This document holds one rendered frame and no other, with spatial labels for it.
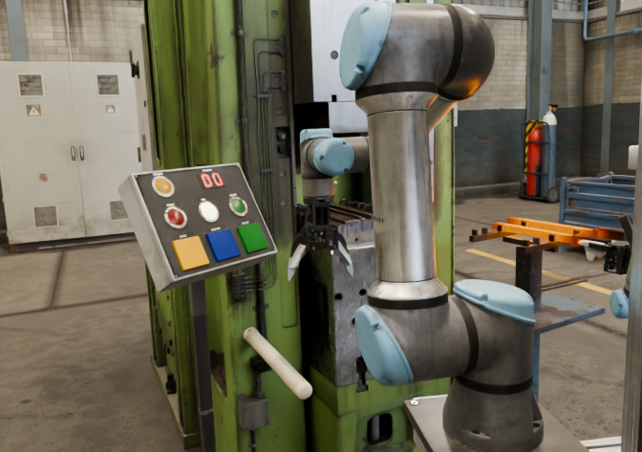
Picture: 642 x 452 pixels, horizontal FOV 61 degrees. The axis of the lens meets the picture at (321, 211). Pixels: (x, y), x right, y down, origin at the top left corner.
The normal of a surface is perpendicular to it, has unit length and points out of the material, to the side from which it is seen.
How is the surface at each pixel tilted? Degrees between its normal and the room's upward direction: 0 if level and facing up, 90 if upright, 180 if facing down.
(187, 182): 60
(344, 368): 90
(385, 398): 90
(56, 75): 90
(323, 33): 90
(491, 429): 72
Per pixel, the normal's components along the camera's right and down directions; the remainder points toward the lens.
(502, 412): -0.12, -0.14
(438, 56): 0.27, 0.45
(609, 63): -0.92, 0.09
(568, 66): 0.39, 0.18
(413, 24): 0.24, -0.22
